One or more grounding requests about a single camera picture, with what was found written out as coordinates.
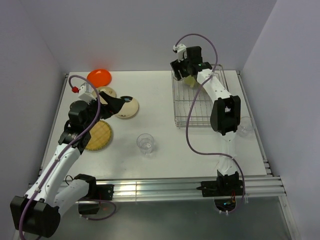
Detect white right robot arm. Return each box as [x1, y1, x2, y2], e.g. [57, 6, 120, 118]
[170, 44, 241, 177]

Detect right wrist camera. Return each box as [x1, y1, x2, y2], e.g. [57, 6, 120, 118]
[172, 44, 187, 62]

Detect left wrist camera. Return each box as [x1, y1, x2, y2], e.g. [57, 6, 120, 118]
[77, 82, 96, 103]

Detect pale green mug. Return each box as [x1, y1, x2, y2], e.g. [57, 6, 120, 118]
[183, 76, 197, 88]

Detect beige plate black spot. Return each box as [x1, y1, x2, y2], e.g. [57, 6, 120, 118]
[115, 96, 139, 119]

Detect wire dish rack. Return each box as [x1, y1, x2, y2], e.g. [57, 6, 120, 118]
[171, 72, 213, 128]

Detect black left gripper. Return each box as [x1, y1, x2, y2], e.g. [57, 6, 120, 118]
[83, 91, 125, 131]

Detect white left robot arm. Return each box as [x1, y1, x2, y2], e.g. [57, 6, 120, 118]
[10, 92, 125, 239]

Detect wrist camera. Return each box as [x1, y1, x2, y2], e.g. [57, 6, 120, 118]
[172, 44, 187, 62]
[77, 82, 96, 103]

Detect clear plastic cup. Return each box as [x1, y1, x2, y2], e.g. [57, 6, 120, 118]
[136, 133, 156, 155]

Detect beige floral plate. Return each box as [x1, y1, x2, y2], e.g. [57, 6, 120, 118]
[91, 86, 117, 101]

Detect clear glass right side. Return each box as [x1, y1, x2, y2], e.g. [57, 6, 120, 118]
[237, 116, 255, 138]

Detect yellow woven pattern plate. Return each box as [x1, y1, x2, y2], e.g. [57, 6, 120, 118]
[85, 120, 113, 152]

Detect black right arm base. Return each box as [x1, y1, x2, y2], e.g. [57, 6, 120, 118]
[196, 177, 244, 212]

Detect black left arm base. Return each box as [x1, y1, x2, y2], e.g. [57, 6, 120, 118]
[77, 184, 117, 221]

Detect orange plastic plate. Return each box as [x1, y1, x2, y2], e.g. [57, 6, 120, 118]
[87, 69, 112, 88]

